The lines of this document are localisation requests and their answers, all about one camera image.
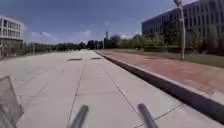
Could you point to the dark ground grate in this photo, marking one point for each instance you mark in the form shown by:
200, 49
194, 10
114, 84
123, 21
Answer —
96, 58
74, 59

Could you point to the grey concrete slab pavement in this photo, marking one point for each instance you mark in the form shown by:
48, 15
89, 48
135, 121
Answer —
96, 83

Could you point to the row of trees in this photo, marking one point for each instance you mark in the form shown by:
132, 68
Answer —
133, 42

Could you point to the dark stone kerb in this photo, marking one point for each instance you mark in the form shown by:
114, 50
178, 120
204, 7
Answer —
160, 83

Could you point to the robot's own part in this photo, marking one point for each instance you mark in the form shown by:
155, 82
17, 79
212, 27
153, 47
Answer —
79, 117
147, 116

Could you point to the red brick path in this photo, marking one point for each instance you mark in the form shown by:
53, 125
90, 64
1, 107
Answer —
186, 71

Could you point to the tall lamp pole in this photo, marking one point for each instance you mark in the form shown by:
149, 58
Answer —
182, 30

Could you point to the grass strip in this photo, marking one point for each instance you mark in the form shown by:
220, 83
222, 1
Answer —
206, 59

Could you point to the large dark glass building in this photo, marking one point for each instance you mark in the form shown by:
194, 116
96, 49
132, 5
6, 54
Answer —
196, 20

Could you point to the pale concrete building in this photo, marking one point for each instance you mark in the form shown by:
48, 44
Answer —
10, 31

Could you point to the grey metal rack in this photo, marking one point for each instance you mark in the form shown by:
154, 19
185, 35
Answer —
8, 103

